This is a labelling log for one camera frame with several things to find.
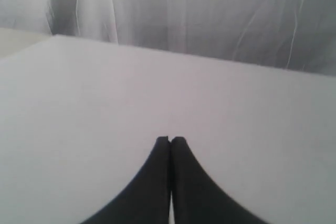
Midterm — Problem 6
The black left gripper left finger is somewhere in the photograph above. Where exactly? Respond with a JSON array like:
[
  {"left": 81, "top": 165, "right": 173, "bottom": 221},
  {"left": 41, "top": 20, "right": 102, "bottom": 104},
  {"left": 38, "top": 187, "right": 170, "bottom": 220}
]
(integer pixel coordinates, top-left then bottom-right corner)
[{"left": 84, "top": 136, "right": 171, "bottom": 223}]

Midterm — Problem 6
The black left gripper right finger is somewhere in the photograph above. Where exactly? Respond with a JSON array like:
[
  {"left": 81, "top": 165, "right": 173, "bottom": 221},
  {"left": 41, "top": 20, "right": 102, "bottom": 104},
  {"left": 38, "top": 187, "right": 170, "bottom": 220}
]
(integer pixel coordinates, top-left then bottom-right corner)
[{"left": 171, "top": 137, "right": 265, "bottom": 223}]

